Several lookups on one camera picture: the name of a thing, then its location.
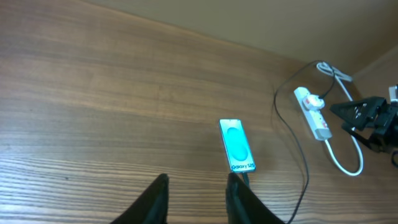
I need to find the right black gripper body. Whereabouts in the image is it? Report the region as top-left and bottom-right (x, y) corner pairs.
(369, 103), (397, 153)

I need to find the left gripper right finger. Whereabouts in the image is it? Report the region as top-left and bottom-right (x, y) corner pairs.
(225, 173), (284, 224)

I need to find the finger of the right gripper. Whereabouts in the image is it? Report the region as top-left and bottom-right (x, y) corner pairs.
(330, 96), (387, 126)
(341, 123), (373, 149)

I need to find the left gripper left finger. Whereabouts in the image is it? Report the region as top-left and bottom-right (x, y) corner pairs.
(111, 174), (169, 224)

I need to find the black charger cable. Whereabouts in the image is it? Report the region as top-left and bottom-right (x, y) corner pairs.
(241, 59), (338, 224)

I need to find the blue Galaxy smartphone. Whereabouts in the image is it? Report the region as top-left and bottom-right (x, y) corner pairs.
(219, 119), (256, 173)

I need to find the white charger plug adapter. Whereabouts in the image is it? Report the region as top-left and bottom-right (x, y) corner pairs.
(303, 95), (325, 111)

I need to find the white power strip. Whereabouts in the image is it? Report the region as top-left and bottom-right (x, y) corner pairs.
(294, 86), (332, 141)

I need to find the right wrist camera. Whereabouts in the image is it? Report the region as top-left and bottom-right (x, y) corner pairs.
(389, 84), (398, 105)

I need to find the white power strip cord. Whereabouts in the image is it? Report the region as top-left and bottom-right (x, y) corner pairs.
(316, 61), (364, 177)

